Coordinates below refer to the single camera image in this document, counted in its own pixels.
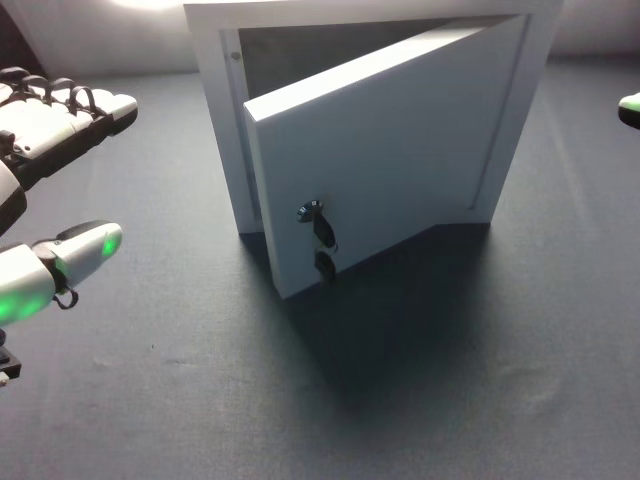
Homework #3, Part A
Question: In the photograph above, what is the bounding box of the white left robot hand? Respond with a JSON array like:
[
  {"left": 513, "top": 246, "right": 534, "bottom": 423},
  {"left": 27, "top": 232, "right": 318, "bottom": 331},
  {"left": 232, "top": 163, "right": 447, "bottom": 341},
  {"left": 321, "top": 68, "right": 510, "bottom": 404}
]
[{"left": 0, "top": 66, "right": 139, "bottom": 329}]

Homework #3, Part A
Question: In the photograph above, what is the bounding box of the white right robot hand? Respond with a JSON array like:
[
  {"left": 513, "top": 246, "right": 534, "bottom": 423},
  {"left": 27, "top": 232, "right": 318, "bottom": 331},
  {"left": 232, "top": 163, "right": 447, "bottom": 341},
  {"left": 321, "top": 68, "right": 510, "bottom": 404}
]
[{"left": 618, "top": 91, "right": 640, "bottom": 130}]

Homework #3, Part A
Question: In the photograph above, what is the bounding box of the grey panel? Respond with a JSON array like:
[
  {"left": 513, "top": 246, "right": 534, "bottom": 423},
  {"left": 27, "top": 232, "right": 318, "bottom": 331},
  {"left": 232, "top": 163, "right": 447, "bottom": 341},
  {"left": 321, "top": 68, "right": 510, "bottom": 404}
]
[{"left": 243, "top": 13, "right": 531, "bottom": 300}]

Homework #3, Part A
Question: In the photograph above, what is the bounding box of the large white box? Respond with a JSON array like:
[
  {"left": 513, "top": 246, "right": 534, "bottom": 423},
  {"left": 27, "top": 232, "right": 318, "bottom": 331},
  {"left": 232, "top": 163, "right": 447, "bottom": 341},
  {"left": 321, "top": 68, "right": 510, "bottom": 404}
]
[{"left": 183, "top": 0, "right": 565, "bottom": 236}]

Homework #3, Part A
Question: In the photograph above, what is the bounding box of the grey table cloth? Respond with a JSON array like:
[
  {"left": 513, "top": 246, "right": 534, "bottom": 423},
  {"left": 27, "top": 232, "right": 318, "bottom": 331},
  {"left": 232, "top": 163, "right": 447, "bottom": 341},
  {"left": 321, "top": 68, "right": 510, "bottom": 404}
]
[{"left": 0, "top": 49, "right": 640, "bottom": 480}]

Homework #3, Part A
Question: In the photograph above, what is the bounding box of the black-headed key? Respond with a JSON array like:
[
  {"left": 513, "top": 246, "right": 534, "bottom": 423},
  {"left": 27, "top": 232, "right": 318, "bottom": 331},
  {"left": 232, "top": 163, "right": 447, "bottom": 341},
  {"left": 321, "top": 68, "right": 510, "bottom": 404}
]
[{"left": 311, "top": 207, "right": 338, "bottom": 250}]

